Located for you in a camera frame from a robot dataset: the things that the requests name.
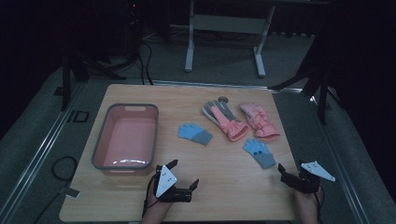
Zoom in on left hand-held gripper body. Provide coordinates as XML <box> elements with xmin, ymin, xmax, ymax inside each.
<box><xmin>154</xmin><ymin>164</ymin><xmax>192</xmax><ymax>203</ymax></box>

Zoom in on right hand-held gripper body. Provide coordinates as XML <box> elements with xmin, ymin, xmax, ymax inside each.
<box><xmin>279</xmin><ymin>161</ymin><xmax>336</xmax><ymax>194</ymax></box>

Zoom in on blue knit glove with dots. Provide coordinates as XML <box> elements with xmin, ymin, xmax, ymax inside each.
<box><xmin>242</xmin><ymin>137</ymin><xmax>277</xmax><ymax>170</ymax></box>

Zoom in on plain blue knit glove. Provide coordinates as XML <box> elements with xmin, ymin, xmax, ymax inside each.
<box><xmin>177</xmin><ymin>122</ymin><xmax>214</xmax><ymax>147</ymax></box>

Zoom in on pink basin with grey rim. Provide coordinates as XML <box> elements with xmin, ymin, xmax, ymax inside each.
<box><xmin>91</xmin><ymin>103</ymin><xmax>160</xmax><ymax>175</ymax></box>

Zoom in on pink and grey ski glove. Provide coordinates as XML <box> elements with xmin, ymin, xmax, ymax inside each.
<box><xmin>201</xmin><ymin>99</ymin><xmax>249</xmax><ymax>143</ymax></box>

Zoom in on person's left hand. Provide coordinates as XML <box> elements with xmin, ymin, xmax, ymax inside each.
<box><xmin>145</xmin><ymin>186</ymin><xmax>173</xmax><ymax>217</ymax></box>

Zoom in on pink quilted ski glove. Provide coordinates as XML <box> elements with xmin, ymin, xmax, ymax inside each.
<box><xmin>238</xmin><ymin>102</ymin><xmax>281</xmax><ymax>141</ymax></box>

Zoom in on black tripod stand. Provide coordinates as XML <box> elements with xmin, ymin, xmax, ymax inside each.
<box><xmin>269</xmin><ymin>60</ymin><xmax>344</xmax><ymax>126</ymax></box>
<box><xmin>60</xmin><ymin>46</ymin><xmax>127</xmax><ymax>112</ymax></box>

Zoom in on grey tape piece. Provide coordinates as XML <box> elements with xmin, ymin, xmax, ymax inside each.
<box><xmin>64</xmin><ymin>187</ymin><xmax>81</xmax><ymax>199</ymax></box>

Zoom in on dark equipment rack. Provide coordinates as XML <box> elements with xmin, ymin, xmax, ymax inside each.
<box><xmin>123</xmin><ymin>0</ymin><xmax>145</xmax><ymax>64</ymax></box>

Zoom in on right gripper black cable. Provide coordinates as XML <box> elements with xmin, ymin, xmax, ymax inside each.
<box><xmin>315</xmin><ymin>183</ymin><xmax>325</xmax><ymax>224</ymax></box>

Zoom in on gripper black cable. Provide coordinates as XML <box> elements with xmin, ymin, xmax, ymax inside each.
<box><xmin>141</xmin><ymin>172</ymin><xmax>161</xmax><ymax>218</ymax></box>
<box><xmin>315</xmin><ymin>183</ymin><xmax>325</xmax><ymax>224</ymax></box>

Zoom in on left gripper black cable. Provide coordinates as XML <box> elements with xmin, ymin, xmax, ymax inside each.
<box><xmin>141</xmin><ymin>172</ymin><xmax>161</xmax><ymax>218</ymax></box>

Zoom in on metal floor rail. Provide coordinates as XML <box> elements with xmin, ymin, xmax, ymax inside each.
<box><xmin>309</xmin><ymin>94</ymin><xmax>372</xmax><ymax>224</ymax></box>
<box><xmin>151</xmin><ymin>79</ymin><xmax>304</xmax><ymax>94</ymax></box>
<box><xmin>0</xmin><ymin>81</ymin><xmax>86</xmax><ymax>224</ymax></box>

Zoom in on black hanging cables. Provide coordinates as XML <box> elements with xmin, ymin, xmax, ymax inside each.
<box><xmin>135</xmin><ymin>39</ymin><xmax>154</xmax><ymax>86</ymax></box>

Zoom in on black looped floor cable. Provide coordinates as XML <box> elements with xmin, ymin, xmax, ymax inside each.
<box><xmin>33</xmin><ymin>155</ymin><xmax>79</xmax><ymax>224</ymax></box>

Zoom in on white metal desk frame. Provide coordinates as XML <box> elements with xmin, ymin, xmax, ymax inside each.
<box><xmin>184</xmin><ymin>0</ymin><xmax>331</xmax><ymax>78</ymax></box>

